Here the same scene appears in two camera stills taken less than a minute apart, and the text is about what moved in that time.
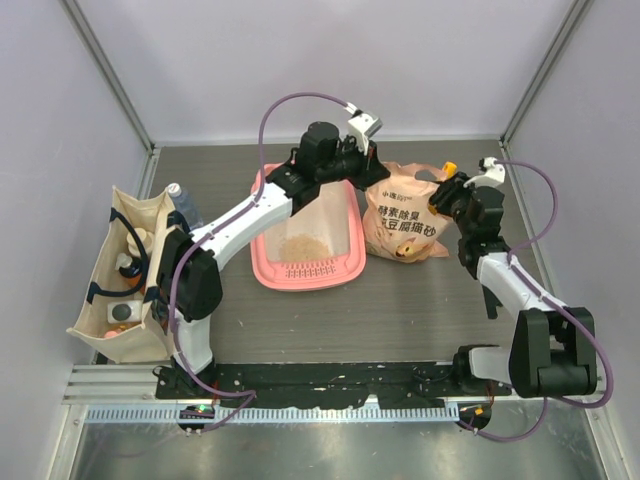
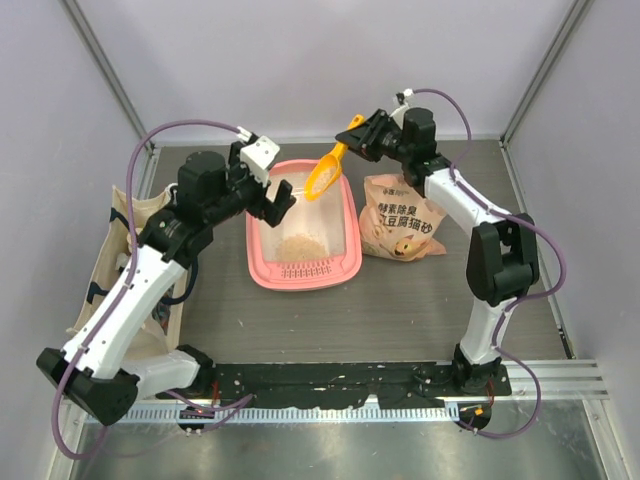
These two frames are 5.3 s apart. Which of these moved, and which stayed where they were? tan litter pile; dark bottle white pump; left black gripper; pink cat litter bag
Moved: left black gripper
Stayed: pink cat litter bag; dark bottle white pump; tan litter pile
